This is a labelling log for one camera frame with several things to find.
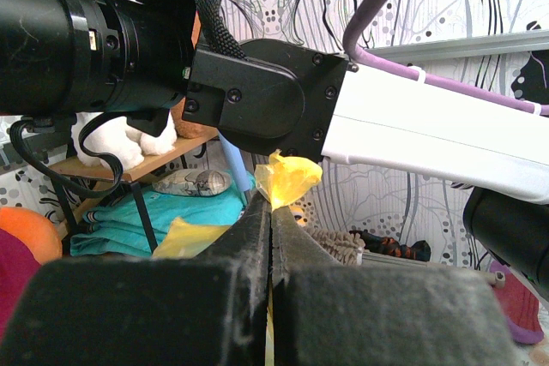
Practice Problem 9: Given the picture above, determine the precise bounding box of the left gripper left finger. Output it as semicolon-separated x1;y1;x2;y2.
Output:
1;195;270;365

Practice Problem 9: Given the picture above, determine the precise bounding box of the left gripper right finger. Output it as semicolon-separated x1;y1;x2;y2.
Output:
271;208;516;365

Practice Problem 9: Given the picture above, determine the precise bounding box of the yellow-green trash bag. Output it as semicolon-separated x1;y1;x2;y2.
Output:
153;151;322;365

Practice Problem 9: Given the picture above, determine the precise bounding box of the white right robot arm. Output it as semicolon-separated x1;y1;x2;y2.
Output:
1;0;548;296

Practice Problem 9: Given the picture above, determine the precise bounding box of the magenta fabric bag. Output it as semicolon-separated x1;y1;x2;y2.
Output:
0;230;40;337

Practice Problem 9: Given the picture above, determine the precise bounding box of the black orange toy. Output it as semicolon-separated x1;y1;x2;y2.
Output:
349;230;431;261

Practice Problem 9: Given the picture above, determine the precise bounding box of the teal folded cloth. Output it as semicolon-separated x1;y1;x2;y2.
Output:
70;183;244;257

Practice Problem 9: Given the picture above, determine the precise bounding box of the grey patterned pouch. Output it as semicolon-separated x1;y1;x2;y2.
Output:
152;169;232;197

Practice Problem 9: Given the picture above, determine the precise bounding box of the black metal shelf rack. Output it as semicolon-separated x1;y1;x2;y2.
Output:
51;127;218;253

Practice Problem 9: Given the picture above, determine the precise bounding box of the brown teddy bear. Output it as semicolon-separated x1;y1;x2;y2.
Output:
171;13;213;139

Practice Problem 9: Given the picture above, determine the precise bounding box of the orange plush toy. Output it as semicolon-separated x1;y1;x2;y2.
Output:
1;207;63;264

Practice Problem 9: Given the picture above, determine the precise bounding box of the red purple knitted sock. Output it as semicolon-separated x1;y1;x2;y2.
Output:
489;261;545;345

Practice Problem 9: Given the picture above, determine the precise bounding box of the white plush dog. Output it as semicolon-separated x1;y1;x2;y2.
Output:
71;112;177;171

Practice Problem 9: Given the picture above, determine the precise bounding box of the blue handled mop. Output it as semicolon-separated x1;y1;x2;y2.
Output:
220;135;250;192

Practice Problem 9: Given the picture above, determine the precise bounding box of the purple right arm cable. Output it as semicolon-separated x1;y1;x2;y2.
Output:
341;0;549;117

